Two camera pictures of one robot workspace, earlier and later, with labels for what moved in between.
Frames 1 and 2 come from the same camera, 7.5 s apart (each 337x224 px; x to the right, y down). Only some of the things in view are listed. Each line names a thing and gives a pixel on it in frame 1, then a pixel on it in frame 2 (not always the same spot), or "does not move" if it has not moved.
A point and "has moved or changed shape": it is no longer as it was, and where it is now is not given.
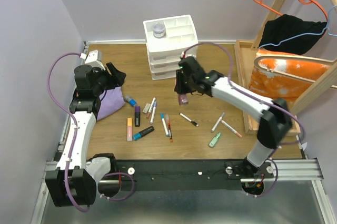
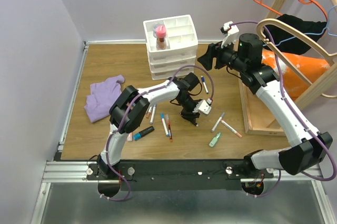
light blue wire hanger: (306, 34) does not move
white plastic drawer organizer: (165, 53) does not move
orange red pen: (169, 128) does not move
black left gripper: (116, 79) to (189, 115)
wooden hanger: (313, 59) to (259, 26)
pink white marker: (230, 128) does not move
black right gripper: (179, 88) to (206, 60)
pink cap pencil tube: (184, 99) has moved or changed shape
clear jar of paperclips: (159, 30) does not move
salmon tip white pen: (151, 108) does not move
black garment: (286, 26) does not move
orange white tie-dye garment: (274, 87) does not move
